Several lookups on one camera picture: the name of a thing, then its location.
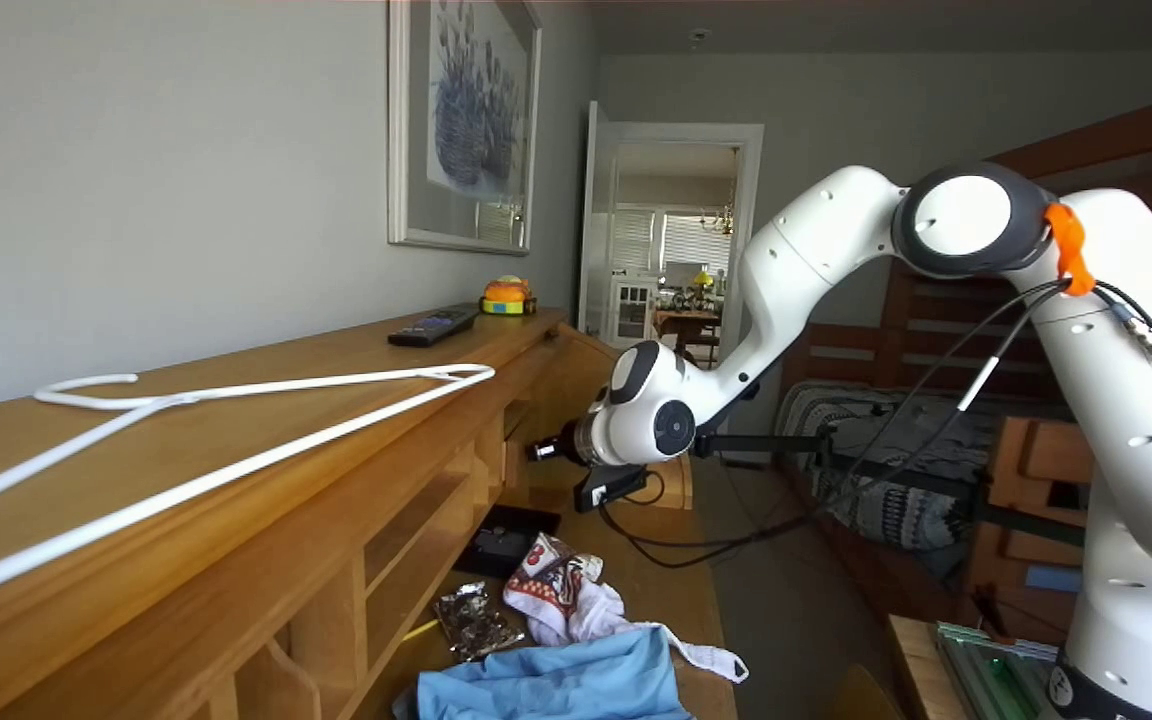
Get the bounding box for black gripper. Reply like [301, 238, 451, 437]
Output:
[527, 416, 607, 472]

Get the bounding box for black bag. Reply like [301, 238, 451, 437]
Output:
[466, 499, 567, 581]

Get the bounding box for white cloth with red print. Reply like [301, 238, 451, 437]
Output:
[501, 531, 752, 687]

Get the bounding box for yellow tape measure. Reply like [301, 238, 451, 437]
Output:
[481, 270, 539, 320]

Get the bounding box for white glass door cabinet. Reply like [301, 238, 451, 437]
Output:
[607, 270, 663, 348]

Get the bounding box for black remote control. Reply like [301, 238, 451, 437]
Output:
[386, 302, 484, 351]

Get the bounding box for shiny foil snack bag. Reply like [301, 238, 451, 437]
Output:
[428, 573, 537, 665]

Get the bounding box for blue cloth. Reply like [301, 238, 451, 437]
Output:
[412, 625, 694, 720]

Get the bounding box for framed blue flower picture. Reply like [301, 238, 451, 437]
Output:
[386, 0, 544, 256]

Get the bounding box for wooden desk with hutch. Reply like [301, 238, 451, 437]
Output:
[0, 307, 699, 720]

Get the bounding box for patterned grey bedding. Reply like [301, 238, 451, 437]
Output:
[773, 375, 995, 550]

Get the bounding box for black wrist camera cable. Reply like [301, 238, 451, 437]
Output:
[596, 496, 815, 573]

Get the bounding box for white door frame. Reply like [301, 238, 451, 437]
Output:
[577, 100, 768, 365]

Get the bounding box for robot arm cable bundle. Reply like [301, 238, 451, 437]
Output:
[854, 270, 1152, 484]

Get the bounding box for orange cable strap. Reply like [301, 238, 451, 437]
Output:
[1043, 197, 1098, 299]

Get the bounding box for wooden bunk bed frame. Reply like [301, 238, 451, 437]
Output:
[788, 83, 1152, 402]

